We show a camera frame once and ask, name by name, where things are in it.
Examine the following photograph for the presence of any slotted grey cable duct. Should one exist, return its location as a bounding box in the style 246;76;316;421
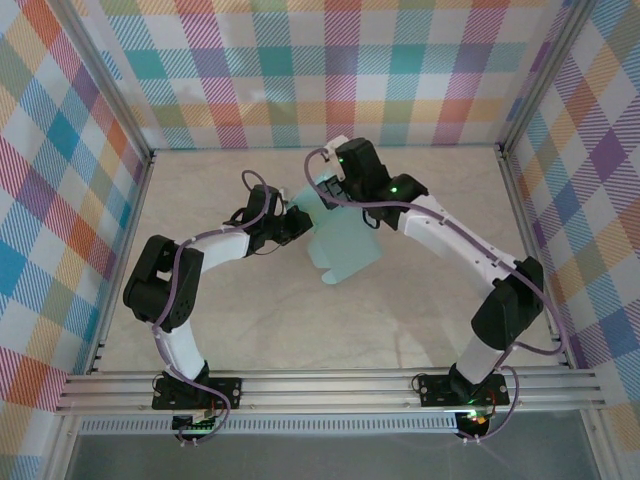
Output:
79;413;459;435

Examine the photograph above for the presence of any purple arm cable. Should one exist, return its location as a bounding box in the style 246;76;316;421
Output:
152;169;291;447
304;147;565;446

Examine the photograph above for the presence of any aluminium mounting rail beam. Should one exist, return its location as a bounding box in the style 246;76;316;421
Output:
53;368;607;415

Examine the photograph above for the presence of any light teal paper box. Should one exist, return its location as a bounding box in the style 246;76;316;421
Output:
289;172;384;287

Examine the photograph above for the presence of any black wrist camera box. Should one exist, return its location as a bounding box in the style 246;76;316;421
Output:
318;178;347;210
285;205;315;242

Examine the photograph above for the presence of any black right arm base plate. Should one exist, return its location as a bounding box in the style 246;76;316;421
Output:
417;372;511;407

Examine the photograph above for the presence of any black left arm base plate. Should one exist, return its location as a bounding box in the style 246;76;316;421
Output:
151;377;243;412

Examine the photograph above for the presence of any aluminium table side rail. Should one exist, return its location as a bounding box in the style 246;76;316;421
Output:
84;152;157;375
497;147;574;370

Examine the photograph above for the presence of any aluminium frame post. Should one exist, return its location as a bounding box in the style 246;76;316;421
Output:
47;0;156;164
497;0;599;159

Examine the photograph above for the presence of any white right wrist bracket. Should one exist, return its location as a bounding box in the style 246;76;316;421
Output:
322;135;351;162

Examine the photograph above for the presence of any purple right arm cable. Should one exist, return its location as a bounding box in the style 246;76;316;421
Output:
304;147;565;446

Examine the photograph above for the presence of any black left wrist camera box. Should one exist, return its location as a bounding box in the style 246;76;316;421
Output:
285;205;315;242

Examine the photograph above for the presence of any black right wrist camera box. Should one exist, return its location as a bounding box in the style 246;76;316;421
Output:
318;178;347;210

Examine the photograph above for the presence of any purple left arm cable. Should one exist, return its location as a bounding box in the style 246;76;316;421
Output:
152;169;291;447

